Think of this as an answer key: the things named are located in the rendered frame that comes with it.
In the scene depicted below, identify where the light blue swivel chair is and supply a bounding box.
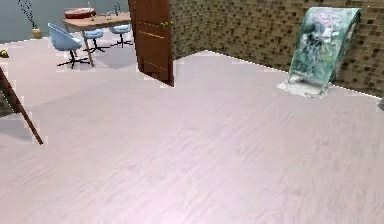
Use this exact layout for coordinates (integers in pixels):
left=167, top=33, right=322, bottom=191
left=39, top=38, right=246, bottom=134
left=82, top=28, right=111, bottom=54
left=108, top=23, right=134, bottom=49
left=47, top=22, right=92, bottom=70

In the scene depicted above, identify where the brown wooden room door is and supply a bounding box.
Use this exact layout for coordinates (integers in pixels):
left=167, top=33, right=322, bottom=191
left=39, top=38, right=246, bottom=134
left=128, top=0, right=175, bottom=88

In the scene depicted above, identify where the wooden table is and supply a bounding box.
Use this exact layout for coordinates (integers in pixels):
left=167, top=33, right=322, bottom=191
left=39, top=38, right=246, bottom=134
left=62, top=11, right=132, bottom=68

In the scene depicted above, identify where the red round dish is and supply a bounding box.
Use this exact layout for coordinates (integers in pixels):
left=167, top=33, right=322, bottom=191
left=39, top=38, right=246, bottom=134
left=63, top=7, right=98, bottom=20

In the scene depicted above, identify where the yellow vase with twigs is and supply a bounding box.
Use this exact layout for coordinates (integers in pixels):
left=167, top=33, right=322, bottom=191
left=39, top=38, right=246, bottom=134
left=17, top=0, right=43, bottom=40

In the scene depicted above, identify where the brown wooden leaning post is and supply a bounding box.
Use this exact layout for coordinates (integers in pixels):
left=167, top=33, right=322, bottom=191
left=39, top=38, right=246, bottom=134
left=0, top=66, right=44, bottom=146

